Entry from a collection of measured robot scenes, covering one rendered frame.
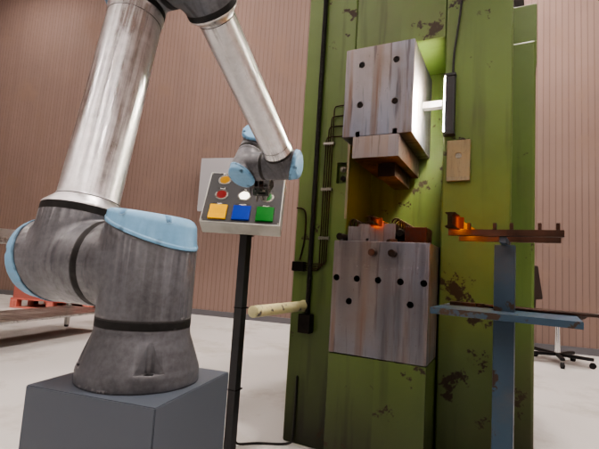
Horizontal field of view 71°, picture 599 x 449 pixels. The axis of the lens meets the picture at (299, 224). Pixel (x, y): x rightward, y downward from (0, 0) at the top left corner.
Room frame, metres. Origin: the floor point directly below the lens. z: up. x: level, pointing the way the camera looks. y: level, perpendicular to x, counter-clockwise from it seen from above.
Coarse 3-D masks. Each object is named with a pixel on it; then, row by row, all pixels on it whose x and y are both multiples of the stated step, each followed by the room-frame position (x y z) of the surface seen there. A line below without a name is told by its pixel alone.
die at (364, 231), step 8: (360, 224) 1.73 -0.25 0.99; (368, 224) 1.71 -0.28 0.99; (384, 224) 1.68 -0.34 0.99; (392, 224) 1.67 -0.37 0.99; (352, 232) 1.74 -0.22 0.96; (360, 232) 1.73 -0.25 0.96; (368, 232) 1.71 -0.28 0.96; (376, 232) 1.70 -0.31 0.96; (384, 232) 1.68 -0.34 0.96; (392, 232) 1.67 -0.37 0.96; (352, 240) 1.74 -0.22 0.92; (360, 240) 1.73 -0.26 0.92; (368, 240) 1.71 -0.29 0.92; (376, 240) 1.70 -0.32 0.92; (384, 240) 1.68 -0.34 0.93; (400, 240) 1.74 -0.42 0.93
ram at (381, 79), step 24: (360, 48) 1.75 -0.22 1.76; (384, 48) 1.70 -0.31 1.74; (408, 48) 1.65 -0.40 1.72; (360, 72) 1.74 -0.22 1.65; (384, 72) 1.69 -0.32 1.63; (408, 72) 1.65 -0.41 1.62; (360, 96) 1.74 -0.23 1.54; (384, 96) 1.69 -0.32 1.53; (408, 96) 1.65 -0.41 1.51; (360, 120) 1.74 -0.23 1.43; (384, 120) 1.69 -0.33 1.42; (408, 120) 1.65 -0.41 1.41; (408, 144) 1.81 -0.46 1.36
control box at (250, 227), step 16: (208, 192) 1.81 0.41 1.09; (240, 192) 1.81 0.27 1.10; (272, 192) 1.82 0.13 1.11; (208, 208) 1.77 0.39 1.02; (256, 208) 1.77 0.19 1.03; (208, 224) 1.75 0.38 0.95; (224, 224) 1.75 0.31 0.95; (240, 224) 1.74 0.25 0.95; (256, 224) 1.73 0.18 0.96; (272, 224) 1.73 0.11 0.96
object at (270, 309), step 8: (272, 304) 1.70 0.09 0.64; (280, 304) 1.75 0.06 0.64; (288, 304) 1.81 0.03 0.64; (296, 304) 1.87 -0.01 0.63; (304, 304) 1.94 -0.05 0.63; (248, 312) 1.59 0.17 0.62; (256, 312) 1.58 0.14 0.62; (264, 312) 1.62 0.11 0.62; (272, 312) 1.68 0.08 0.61; (280, 312) 1.74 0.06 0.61; (288, 312) 1.81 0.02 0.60
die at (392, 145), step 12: (360, 144) 1.74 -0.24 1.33; (372, 144) 1.71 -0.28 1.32; (384, 144) 1.69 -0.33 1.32; (396, 144) 1.67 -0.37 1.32; (360, 156) 1.73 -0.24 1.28; (372, 156) 1.71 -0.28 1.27; (384, 156) 1.69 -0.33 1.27; (396, 156) 1.67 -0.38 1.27; (408, 156) 1.82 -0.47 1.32; (372, 168) 1.90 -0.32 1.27; (408, 168) 1.86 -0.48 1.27
